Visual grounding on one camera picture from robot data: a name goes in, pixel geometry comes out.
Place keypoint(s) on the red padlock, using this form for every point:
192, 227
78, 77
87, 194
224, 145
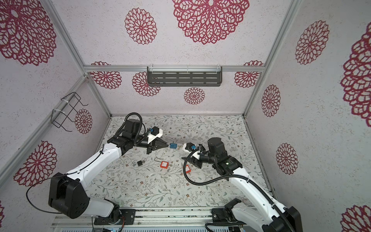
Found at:
163, 164
187, 169

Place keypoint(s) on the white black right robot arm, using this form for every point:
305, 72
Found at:
269, 214

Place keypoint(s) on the red padlock right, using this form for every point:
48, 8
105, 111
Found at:
187, 169

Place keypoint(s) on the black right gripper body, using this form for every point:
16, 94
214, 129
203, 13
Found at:
208, 159

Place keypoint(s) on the red padlock left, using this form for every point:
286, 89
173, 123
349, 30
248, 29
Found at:
163, 164

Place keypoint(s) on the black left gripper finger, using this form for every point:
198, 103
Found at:
157, 147
160, 142

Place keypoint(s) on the black wire wall basket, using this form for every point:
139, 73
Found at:
62, 113

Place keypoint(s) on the dark metal wall shelf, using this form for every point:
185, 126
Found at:
184, 77

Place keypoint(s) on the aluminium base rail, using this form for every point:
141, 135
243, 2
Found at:
189, 219

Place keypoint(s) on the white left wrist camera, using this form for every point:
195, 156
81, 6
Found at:
154, 133

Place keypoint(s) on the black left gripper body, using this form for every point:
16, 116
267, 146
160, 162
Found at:
143, 143

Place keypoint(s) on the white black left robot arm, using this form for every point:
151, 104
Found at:
67, 192

